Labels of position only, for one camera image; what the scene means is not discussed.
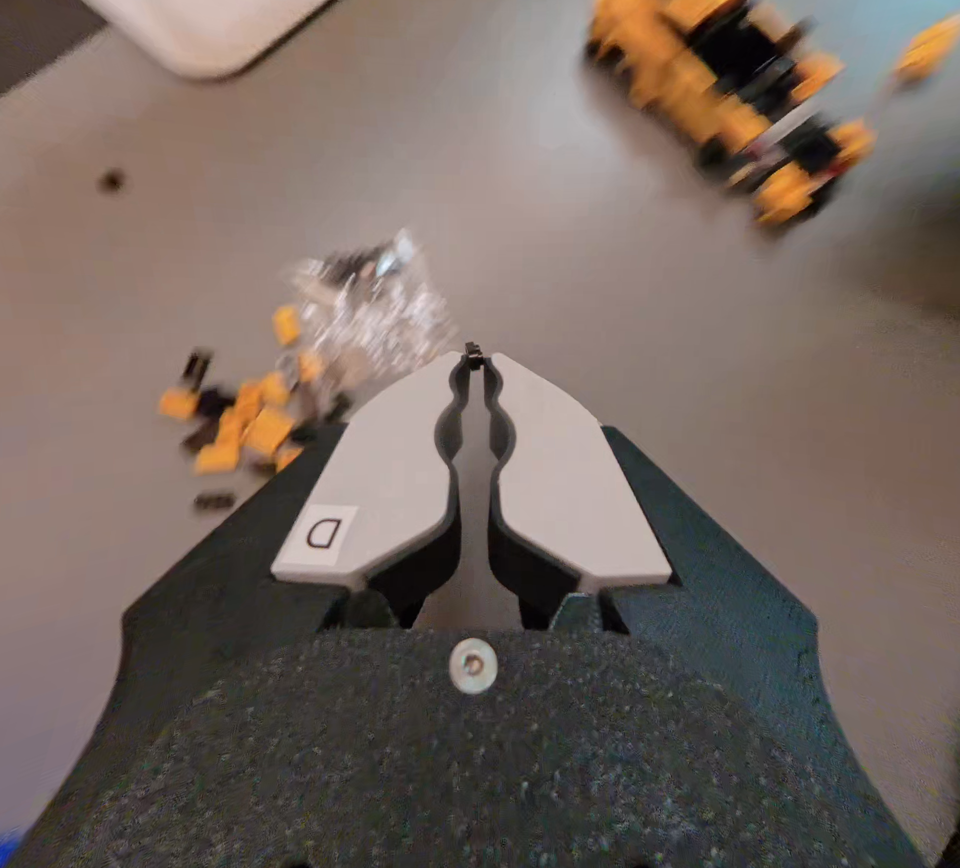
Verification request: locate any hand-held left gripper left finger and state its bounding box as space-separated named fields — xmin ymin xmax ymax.
xmin=270 ymin=350 xmax=470 ymax=628

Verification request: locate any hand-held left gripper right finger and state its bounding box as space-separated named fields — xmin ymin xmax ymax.
xmin=483 ymin=352 xmax=674 ymax=628

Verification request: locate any heap of yellow black tiles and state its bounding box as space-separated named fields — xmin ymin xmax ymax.
xmin=156 ymin=304 xmax=355 ymax=481

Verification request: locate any clear plastic bag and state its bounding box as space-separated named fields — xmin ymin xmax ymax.
xmin=281 ymin=229 xmax=460 ymax=391

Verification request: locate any yellow lego car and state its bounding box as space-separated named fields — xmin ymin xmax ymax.
xmin=583 ymin=0 xmax=879 ymax=228

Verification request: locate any yellow lego side panel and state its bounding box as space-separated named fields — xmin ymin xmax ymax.
xmin=891 ymin=13 xmax=960 ymax=91

